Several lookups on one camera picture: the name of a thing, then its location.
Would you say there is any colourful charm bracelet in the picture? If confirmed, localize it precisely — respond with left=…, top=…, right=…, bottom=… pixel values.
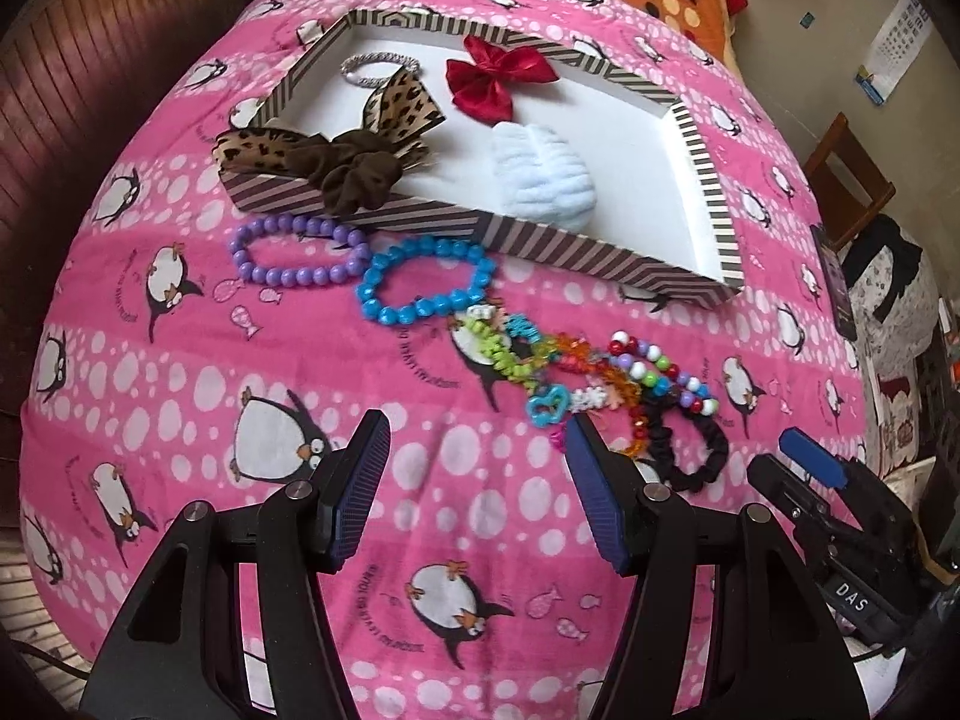
left=449, top=301, right=653, bottom=462

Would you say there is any white patterned bag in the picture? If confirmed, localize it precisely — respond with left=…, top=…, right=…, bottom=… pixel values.
left=841, top=215, right=939, bottom=478

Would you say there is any multicolour round bead bracelet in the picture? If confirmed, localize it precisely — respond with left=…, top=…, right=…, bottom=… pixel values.
left=605, top=328, right=723, bottom=419

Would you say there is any pink penguin bedspread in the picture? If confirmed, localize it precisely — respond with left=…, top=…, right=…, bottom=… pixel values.
left=21, top=0, right=866, bottom=718

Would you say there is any leopard bow brown scrunchie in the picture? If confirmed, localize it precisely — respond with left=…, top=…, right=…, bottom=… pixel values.
left=213, top=68, right=444, bottom=218

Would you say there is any purple bead bracelet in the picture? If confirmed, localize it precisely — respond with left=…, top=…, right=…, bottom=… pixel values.
left=226, top=211, right=374, bottom=290

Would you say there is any black phone on bed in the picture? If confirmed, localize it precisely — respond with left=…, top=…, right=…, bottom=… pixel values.
left=811, top=224, right=857, bottom=343

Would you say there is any red satin bow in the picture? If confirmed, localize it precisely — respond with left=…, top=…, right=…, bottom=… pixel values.
left=446, top=34, right=558, bottom=127

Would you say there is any wall calendar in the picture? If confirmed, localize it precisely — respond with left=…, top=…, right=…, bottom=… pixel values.
left=854, top=0, right=934, bottom=107

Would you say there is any wooden chair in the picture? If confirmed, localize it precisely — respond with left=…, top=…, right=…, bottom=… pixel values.
left=804, top=112, right=896, bottom=252

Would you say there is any black scrunchie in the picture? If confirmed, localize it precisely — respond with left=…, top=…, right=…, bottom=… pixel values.
left=643, top=395, right=733, bottom=494

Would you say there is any white fluffy scrunchie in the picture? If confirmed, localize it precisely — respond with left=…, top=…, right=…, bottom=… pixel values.
left=491, top=122, right=597, bottom=232

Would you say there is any silver rhinestone bracelet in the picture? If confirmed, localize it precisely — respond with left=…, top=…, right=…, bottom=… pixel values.
left=340, top=49, right=424, bottom=90

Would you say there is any blue bead bracelet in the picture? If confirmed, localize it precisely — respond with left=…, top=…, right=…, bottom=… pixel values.
left=355, top=234, right=500, bottom=329

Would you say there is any striped white tray box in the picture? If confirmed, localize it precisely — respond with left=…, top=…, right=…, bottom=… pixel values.
left=215, top=8, right=745, bottom=307

